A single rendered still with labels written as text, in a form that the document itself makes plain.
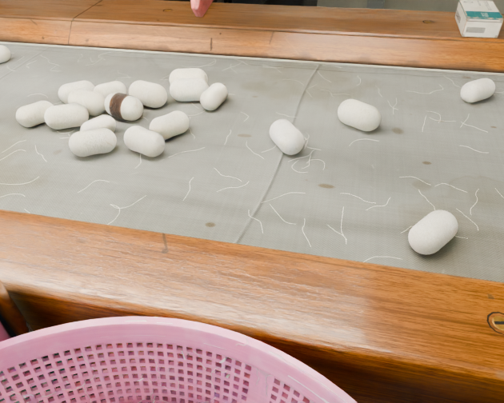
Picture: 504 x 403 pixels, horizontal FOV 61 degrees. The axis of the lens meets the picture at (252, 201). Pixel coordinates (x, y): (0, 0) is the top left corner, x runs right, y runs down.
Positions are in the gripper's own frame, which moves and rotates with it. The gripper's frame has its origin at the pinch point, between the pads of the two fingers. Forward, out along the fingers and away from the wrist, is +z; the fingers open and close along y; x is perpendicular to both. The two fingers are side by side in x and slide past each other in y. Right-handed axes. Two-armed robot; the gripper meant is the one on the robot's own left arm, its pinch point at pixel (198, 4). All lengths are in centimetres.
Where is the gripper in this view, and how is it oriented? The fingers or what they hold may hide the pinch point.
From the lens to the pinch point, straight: 43.0
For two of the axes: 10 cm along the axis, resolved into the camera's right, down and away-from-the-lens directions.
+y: 9.7, 1.3, -1.9
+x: 1.7, 1.5, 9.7
